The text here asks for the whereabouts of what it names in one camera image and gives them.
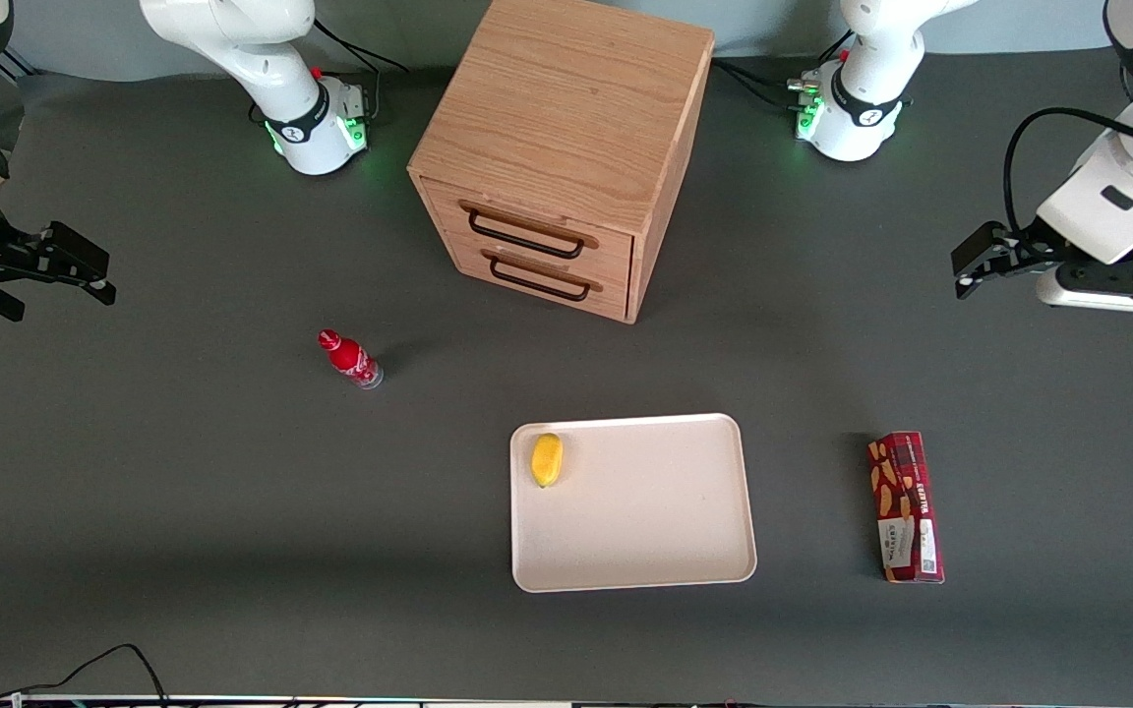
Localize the red cookie box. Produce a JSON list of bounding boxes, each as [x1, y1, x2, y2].
[[866, 431, 946, 585]]

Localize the beige plastic tray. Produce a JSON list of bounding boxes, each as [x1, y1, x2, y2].
[[509, 413, 758, 594]]

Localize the red soda bottle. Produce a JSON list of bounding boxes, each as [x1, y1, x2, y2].
[[318, 328, 385, 391]]

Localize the wooden drawer front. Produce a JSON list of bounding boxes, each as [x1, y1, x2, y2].
[[444, 234, 632, 322], [421, 177, 636, 288]]

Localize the wooden drawer cabinet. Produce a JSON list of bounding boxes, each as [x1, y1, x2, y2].
[[407, 0, 716, 325]]

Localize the yellow mango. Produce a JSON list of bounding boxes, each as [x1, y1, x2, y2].
[[530, 433, 565, 489]]

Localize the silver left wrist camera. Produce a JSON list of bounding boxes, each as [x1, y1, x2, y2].
[[1036, 264, 1133, 318]]

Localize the black left base cables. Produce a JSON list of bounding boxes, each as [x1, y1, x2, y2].
[[712, 29, 855, 111]]

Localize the black base cables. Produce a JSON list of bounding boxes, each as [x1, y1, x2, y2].
[[248, 18, 411, 127], [712, 29, 855, 111]]

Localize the black right base cables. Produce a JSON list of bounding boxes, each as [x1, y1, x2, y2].
[[248, 18, 411, 127]]

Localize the black cable at table edge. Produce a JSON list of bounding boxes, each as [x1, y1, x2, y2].
[[0, 643, 170, 708]]

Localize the black metal drawer handle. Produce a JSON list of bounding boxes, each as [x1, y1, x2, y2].
[[489, 256, 593, 303], [467, 208, 588, 261]]

